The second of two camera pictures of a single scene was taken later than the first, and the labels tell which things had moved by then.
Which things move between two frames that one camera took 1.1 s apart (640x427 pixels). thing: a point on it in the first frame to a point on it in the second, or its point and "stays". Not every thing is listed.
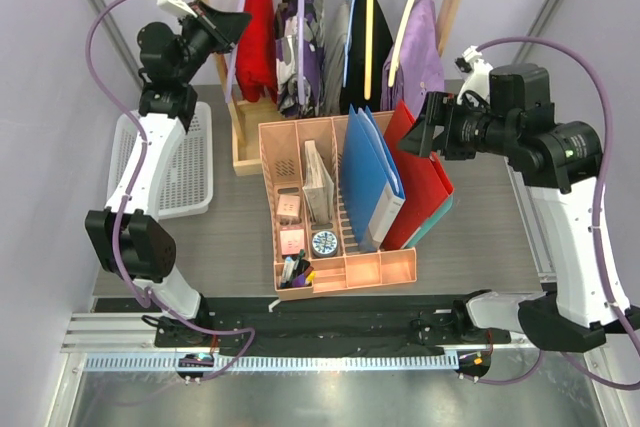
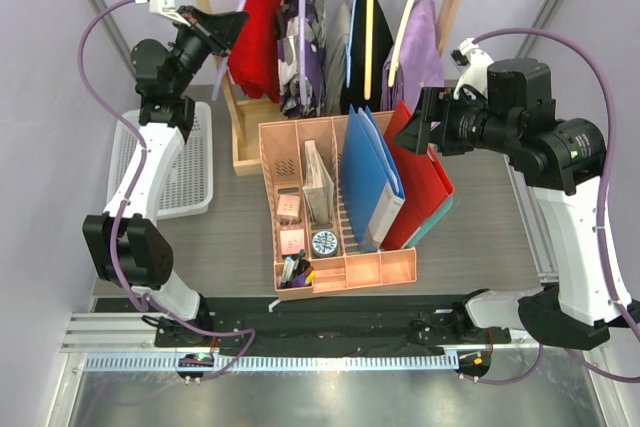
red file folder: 424,179 stays
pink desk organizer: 314,239 stays
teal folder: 432,222 stays
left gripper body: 200,40 to 194,46
